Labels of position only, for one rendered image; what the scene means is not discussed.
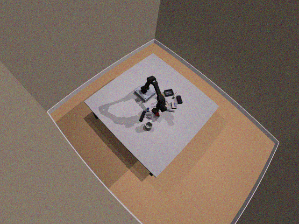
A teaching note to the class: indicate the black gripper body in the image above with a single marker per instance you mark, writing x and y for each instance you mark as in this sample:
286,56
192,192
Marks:
154,110

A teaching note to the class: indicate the white mug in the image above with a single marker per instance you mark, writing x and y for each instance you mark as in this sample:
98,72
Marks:
148,125

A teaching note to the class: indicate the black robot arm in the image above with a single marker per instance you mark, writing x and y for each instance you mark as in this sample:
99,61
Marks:
160,98

